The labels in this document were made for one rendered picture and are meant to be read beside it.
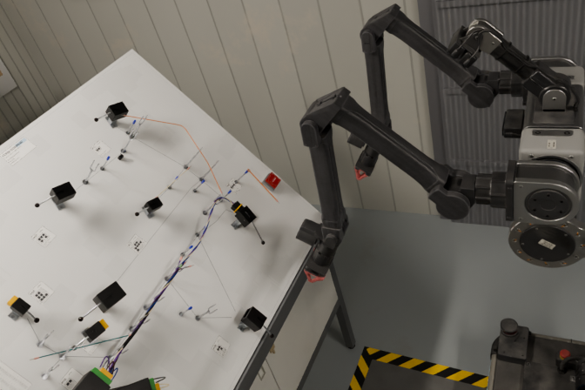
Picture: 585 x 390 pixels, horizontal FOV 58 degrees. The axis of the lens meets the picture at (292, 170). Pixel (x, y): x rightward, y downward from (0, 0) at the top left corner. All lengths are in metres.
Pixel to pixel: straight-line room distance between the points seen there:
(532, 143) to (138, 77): 1.40
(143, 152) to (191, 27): 1.47
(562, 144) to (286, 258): 1.08
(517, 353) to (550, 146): 1.28
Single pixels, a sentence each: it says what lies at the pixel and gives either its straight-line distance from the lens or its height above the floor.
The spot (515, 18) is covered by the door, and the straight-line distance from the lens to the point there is 2.59.
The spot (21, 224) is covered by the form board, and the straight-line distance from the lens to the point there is 1.71.
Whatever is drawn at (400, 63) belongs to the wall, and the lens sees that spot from 2.82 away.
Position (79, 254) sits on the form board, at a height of 1.35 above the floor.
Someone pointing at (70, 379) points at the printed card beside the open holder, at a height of 1.19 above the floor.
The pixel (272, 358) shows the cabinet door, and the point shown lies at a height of 0.69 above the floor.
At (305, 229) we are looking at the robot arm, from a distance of 1.55.
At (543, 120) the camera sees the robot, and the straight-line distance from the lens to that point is 1.39.
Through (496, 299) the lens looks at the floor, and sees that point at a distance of 2.94.
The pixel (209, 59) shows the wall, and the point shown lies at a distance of 3.29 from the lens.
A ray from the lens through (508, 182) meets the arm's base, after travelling 1.23.
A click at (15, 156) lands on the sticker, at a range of 1.80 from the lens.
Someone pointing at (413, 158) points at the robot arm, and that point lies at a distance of 1.25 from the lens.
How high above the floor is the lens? 2.29
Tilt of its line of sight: 35 degrees down
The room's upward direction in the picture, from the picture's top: 17 degrees counter-clockwise
